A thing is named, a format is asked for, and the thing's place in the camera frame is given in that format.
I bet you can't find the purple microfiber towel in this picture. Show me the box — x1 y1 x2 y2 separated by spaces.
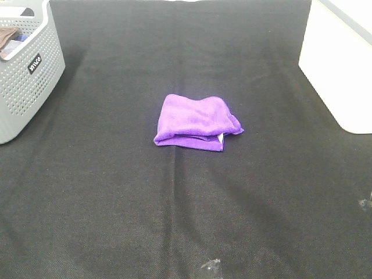
153 94 244 152

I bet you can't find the black fabric table cover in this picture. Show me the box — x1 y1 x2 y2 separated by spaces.
1 1 371 278

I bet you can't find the grey perforated plastic basket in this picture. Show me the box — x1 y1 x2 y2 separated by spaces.
1 1 65 144

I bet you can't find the white plastic storage box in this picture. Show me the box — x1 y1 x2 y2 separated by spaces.
299 1 371 134

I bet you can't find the brown cloth in basket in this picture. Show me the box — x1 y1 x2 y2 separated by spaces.
0 27 18 49

